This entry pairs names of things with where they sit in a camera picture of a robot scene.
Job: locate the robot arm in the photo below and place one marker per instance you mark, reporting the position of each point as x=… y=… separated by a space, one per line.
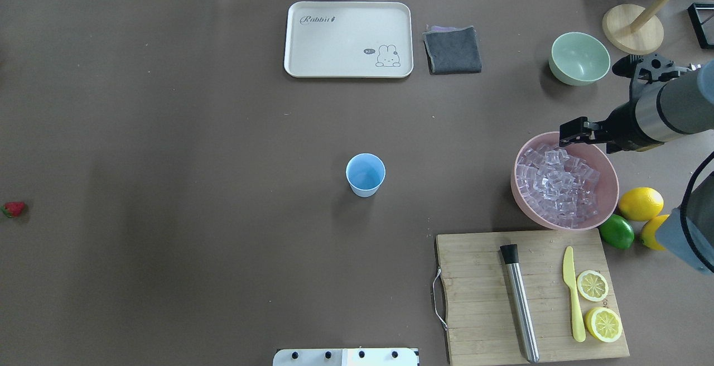
x=666 y=102

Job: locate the pile of ice cubes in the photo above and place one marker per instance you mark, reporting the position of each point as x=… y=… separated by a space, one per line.
x=558 y=186

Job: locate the lemon half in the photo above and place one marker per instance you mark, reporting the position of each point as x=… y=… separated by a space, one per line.
x=604 y=324
x=592 y=286

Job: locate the lemon half lower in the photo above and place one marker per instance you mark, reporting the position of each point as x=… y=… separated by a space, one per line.
x=604 y=324

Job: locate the yellow plastic knife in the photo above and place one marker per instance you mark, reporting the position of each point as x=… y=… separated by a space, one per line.
x=568 y=273

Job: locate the whole lemon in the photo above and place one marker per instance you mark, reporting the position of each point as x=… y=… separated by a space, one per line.
x=641 y=204
x=648 y=232

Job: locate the wooden cutting board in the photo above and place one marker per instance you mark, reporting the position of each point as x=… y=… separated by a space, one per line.
x=480 y=310

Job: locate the pink bowl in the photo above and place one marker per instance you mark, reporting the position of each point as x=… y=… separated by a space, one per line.
x=607 y=190

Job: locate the steel muddler black tip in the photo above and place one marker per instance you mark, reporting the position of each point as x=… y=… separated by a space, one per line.
x=510 y=256

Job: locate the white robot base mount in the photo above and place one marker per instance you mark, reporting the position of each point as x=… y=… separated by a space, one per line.
x=347 y=356

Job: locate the wooden stand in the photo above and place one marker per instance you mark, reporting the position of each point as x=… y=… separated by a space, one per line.
x=634 y=29

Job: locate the blue cup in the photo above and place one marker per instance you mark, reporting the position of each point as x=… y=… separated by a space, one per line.
x=365 y=174

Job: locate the green bowl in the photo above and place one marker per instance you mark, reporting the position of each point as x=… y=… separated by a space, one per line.
x=578 y=59

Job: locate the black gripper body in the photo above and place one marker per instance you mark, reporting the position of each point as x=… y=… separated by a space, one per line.
x=623 y=126

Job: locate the cream rabbit tray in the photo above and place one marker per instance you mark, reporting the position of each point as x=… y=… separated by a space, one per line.
x=348 y=40

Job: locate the red strawberry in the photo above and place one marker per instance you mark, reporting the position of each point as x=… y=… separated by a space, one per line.
x=13 y=209

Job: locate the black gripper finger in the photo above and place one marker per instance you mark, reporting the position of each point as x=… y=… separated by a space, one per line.
x=565 y=141
x=578 y=127

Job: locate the lemon half upper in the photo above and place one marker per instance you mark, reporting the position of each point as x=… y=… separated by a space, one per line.
x=592 y=286

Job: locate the green lime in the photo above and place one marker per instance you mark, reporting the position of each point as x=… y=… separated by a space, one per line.
x=617 y=232

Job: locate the grey folded cloth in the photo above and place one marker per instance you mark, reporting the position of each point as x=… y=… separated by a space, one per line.
x=453 y=50

